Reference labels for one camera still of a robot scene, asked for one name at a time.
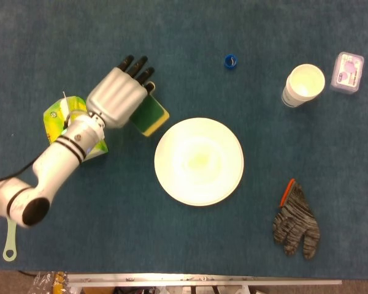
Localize aluminium rail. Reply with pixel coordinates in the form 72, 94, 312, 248
66, 273, 343, 288

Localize grey striped work glove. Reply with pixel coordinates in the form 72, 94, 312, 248
272, 178, 321, 260

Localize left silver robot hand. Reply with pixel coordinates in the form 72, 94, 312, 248
85, 55, 156, 129

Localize clear purple plastic box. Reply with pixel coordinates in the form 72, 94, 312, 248
329, 51, 365, 94

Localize clear plastic bag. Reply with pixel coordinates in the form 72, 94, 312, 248
27, 271, 69, 294

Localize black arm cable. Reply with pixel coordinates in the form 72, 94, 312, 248
0, 160, 39, 186

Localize blue bottle cap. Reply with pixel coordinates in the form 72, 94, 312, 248
223, 54, 239, 70

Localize stacked white paper cups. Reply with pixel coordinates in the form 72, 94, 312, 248
282, 63, 326, 108

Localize pale green scrub brush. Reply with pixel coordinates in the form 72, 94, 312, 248
2, 216, 19, 263

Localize green yellow tissue pack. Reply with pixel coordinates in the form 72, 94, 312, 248
43, 91, 109, 162

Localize teal carpet table cover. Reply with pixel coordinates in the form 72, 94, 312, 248
0, 0, 368, 273

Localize green yellow sponge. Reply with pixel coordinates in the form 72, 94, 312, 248
129, 93, 170, 138

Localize white round plate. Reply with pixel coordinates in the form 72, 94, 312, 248
154, 117, 245, 207

